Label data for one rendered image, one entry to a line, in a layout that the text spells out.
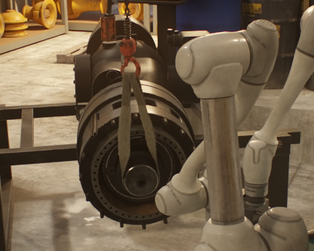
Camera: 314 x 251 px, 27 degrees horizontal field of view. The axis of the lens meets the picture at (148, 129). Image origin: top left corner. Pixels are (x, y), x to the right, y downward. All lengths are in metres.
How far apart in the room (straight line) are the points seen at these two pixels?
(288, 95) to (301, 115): 2.81
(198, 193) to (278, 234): 0.31
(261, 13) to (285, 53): 0.40
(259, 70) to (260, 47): 0.08
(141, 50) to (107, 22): 1.31
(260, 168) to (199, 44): 0.79
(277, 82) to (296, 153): 0.77
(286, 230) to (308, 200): 2.64
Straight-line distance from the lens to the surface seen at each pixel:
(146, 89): 3.02
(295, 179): 5.01
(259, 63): 1.93
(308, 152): 5.32
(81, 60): 4.08
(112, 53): 4.03
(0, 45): 9.96
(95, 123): 2.77
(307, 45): 2.35
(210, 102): 1.86
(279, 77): 5.80
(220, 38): 1.86
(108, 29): 2.76
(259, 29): 1.92
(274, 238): 2.03
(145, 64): 3.84
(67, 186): 4.89
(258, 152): 2.47
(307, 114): 5.22
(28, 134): 4.08
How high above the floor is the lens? 1.86
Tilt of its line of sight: 18 degrees down
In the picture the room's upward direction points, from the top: 1 degrees counter-clockwise
